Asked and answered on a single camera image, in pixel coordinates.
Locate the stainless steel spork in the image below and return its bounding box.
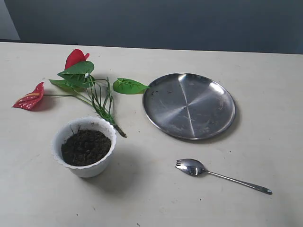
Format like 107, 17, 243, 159
175, 158, 273, 195

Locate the artificial red anthurium plant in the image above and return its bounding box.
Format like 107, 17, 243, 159
12, 49, 151, 138

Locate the white scalloped plastic pot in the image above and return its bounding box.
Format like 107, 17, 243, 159
51, 116, 117, 178

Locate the dark soil in pot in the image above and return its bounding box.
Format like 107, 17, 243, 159
61, 130, 111, 166

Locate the round stainless steel plate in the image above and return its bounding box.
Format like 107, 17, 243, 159
143, 73, 236, 140

